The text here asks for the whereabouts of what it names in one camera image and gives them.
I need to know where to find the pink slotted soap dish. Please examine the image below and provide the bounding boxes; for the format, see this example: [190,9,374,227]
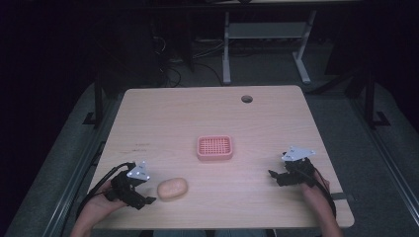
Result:
[197,134,234,162]

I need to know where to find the white metal table frame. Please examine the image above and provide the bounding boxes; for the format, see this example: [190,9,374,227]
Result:
[221,9,318,86]

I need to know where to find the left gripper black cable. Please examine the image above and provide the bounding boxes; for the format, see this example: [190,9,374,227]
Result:
[75,161,136,221]

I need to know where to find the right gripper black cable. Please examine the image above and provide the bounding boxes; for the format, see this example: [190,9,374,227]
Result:
[307,166,338,220]

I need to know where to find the floor cables bundle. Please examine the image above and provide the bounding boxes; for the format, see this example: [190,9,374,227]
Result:
[151,33,228,88]

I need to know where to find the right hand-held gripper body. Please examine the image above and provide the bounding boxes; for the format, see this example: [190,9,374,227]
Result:
[276,146,316,188]

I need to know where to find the person's left hand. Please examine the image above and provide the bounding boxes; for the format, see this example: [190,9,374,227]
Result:
[82,180,127,228]

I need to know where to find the person's right hand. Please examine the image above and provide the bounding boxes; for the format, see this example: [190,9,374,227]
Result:
[299,171,331,201]

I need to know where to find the black metal stand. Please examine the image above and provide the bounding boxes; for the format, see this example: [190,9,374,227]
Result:
[364,70,392,130]
[82,73,107,129]

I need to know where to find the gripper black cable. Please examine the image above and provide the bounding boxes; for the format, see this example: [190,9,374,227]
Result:
[75,161,136,221]
[307,166,338,220]

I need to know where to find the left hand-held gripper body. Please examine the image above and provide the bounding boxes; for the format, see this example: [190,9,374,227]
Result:
[105,160,151,210]

